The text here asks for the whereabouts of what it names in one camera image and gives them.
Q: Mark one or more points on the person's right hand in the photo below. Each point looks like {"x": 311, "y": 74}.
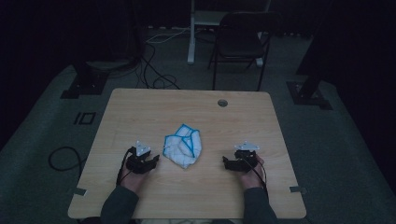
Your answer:
{"x": 250, "y": 179}

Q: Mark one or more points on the grey tape piece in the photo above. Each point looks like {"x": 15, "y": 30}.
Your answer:
{"x": 79, "y": 191}
{"x": 297, "y": 189}

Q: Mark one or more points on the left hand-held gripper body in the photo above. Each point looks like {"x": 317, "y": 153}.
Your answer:
{"x": 138, "y": 161}

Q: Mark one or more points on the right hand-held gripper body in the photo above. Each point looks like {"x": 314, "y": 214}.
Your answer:
{"x": 246, "y": 160}

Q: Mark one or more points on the black stand with base plate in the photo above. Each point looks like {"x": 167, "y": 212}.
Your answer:
{"x": 85, "y": 82}
{"x": 308, "y": 93}

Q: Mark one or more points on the person's left hand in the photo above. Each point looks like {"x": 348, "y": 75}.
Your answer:
{"x": 133, "y": 182}

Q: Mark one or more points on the black folding chair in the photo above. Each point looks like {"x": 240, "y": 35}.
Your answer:
{"x": 239, "y": 46}

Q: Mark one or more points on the white cloth with blue edge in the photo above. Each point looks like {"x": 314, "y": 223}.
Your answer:
{"x": 182, "y": 151}

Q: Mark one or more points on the white desk frame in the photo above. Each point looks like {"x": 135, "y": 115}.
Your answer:
{"x": 191, "y": 40}

